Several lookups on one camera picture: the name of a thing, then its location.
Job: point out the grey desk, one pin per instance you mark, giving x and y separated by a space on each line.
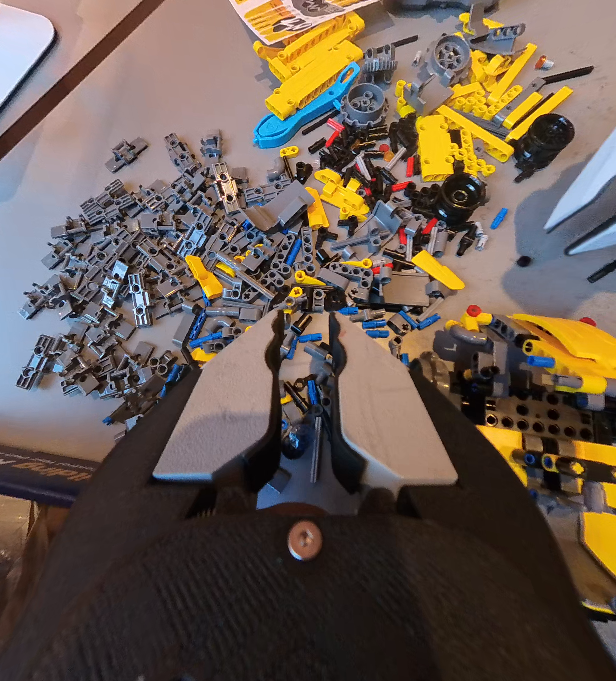
74 133

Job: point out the stack of yellow holed panels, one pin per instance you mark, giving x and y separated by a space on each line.
308 80

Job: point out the short black axle rod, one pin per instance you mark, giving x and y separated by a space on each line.
568 74

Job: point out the yellow black brick vehicle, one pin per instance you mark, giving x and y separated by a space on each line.
579 330

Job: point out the small dark grey gear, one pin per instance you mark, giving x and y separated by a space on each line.
379 58

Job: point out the pile of grey track links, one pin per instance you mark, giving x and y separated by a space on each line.
127 255

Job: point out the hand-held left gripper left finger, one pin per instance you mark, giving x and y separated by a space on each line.
217 420

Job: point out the grey curved panel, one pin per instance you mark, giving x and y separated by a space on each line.
480 32

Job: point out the thin black rod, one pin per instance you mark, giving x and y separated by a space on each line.
403 41

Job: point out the blue brick separator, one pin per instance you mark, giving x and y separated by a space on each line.
270 133

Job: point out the pile of grey bricks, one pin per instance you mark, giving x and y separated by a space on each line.
371 154

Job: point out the short yellow beam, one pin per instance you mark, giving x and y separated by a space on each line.
523 109

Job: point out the black pin connector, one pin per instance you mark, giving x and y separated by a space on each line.
526 173

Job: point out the small yellow curved panel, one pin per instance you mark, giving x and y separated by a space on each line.
201 276

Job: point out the long yellow holed liftarm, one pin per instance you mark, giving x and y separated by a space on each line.
478 133

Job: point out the grey remote controller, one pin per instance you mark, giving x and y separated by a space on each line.
419 3

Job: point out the dark blue cardboard box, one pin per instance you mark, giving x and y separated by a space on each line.
20 468

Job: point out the black axle pin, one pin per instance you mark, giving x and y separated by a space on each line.
604 270

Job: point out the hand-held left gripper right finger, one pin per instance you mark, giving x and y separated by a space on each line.
393 420

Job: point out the black toothed wheel hub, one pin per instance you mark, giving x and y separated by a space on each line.
462 197

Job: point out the black toy wheel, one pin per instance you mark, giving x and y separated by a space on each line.
547 135

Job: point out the yellow grey sticker sheet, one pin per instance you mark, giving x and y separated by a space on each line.
265 21

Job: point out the long flat yellow beam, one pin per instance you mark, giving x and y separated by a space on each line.
510 72

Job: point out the blue pin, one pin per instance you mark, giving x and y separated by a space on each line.
498 218

